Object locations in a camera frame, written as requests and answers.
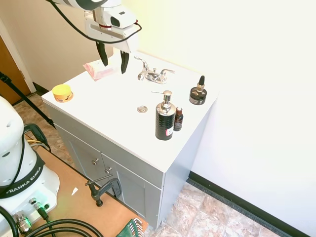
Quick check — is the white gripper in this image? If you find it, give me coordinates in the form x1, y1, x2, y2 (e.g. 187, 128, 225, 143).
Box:
83, 10, 140, 75

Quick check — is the white door frame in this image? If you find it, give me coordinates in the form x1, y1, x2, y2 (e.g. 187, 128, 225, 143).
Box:
0, 17, 37, 94

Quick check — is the black round jar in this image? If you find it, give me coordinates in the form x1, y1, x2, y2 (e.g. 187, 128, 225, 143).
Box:
189, 86, 208, 105

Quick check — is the pink wipes pack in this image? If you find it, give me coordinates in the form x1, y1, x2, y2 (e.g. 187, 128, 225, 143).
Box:
82, 60, 119, 81

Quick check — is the grey vanity cabinet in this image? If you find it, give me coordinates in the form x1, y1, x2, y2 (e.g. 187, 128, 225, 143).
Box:
45, 97, 218, 230

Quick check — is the long black baseboard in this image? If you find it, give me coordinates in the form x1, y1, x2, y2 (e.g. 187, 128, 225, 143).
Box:
188, 170, 312, 237

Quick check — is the chrome lever faucet handle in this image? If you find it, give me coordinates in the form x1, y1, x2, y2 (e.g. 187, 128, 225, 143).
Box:
158, 69, 176, 82
133, 56, 150, 72

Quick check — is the short black baseboard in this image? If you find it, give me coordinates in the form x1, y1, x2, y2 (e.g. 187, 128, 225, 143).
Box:
32, 82, 49, 96

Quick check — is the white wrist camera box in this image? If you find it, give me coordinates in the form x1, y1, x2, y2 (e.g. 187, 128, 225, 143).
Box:
110, 6, 138, 28

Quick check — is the brown wooden door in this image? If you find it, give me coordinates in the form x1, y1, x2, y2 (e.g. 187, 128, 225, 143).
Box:
0, 34, 31, 106

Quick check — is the green hex key set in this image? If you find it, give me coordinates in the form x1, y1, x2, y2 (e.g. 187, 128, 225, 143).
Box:
115, 218, 144, 237

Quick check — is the black tripod leg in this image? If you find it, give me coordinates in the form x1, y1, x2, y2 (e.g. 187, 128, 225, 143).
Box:
0, 71, 55, 129

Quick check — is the chrome sink faucet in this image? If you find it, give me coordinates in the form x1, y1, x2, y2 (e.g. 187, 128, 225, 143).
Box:
137, 67, 169, 85

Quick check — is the small brown bottle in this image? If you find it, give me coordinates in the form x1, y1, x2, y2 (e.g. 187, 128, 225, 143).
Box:
173, 106, 184, 132

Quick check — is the white sink countertop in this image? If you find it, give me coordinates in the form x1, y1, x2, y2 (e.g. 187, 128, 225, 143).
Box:
41, 50, 220, 174

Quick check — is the black C-clamp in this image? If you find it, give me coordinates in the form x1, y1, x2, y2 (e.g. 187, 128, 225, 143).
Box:
84, 173, 123, 208

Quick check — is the thick black cable bundle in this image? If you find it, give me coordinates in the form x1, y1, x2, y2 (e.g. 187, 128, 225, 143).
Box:
0, 204, 105, 237

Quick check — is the yellow round jar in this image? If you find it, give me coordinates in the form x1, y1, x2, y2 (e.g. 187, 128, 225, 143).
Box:
52, 84, 75, 103

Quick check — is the dropper bottle black cap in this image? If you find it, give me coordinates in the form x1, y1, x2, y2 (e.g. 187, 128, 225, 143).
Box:
196, 75, 206, 93

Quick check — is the black chrome soap dispenser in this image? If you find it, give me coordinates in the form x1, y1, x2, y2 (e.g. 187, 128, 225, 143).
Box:
151, 90, 177, 141

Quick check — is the yellow cable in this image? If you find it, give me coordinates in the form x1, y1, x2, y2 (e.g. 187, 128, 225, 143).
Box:
26, 139, 48, 149

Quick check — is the brown wooden mounting board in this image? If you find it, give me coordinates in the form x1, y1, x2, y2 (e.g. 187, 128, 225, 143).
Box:
29, 147, 149, 237

